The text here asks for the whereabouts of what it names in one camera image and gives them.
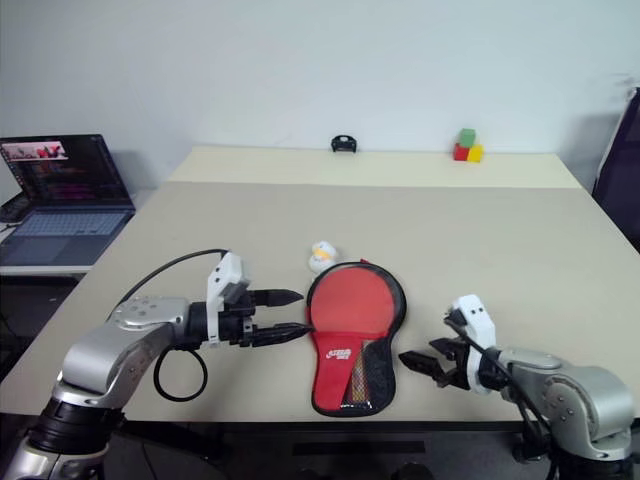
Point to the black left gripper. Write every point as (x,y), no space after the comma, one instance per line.
(237,320)

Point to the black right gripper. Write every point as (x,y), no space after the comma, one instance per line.
(455,365)

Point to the red table tennis paddle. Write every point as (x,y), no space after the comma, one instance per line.
(350,300)

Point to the small white yellow duck charm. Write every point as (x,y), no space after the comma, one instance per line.
(322,256)

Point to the black red mesh paddle case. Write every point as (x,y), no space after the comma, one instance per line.
(335,372)

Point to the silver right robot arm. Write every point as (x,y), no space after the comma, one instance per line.
(570,395)

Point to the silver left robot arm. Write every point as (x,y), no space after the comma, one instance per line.
(120,345)

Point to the dark rounded shape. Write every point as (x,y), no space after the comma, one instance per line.
(411,472)

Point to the small black clamp device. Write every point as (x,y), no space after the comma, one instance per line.
(343,144)

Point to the red cube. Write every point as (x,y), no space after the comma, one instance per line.
(461,152)

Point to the yellow cube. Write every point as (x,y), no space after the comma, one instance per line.
(476,154)

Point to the green cube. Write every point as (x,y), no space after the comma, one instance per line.
(467,137)

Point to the open blue laptop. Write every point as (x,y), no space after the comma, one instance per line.
(65,210)

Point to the black office chair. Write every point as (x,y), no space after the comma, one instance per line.
(620,175)

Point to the black object beside laptop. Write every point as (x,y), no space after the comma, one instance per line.
(12,210)

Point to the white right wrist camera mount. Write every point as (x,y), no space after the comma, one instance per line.
(477,320)

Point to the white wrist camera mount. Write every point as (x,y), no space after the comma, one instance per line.
(477,320)
(227,272)

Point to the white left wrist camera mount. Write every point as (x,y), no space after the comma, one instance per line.
(227,272)

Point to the black table frame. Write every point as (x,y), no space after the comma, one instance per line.
(360,447)

